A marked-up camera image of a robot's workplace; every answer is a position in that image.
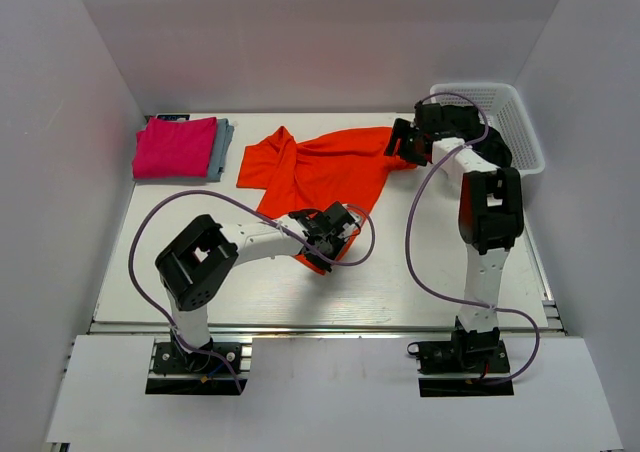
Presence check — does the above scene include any orange t shirt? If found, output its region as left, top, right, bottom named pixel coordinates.
left=235, top=125, right=418, bottom=276

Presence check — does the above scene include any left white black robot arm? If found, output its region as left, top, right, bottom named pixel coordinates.
left=155, top=202, right=363, bottom=371

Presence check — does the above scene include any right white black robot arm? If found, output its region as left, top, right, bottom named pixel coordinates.
left=385, top=99, right=524, bottom=334

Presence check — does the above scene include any black t shirt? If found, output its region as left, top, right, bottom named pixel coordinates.
left=442, top=105, right=513, bottom=167

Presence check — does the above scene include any white plastic basket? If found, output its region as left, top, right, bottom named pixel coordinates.
left=430, top=82, right=545, bottom=176

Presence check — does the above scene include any folded grey blue t shirt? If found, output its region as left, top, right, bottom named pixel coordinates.
left=206, top=118, right=235, bottom=182

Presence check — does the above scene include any folded pink t shirt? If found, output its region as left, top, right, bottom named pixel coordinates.
left=132, top=117, right=217, bottom=180

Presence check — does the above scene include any dark blue label plate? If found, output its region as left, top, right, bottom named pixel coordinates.
left=154, top=114, right=190, bottom=122

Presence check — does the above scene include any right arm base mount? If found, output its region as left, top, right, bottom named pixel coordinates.
left=407, top=324, right=514, bottom=398

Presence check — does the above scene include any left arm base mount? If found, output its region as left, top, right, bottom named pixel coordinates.
left=145, top=337, right=248, bottom=396

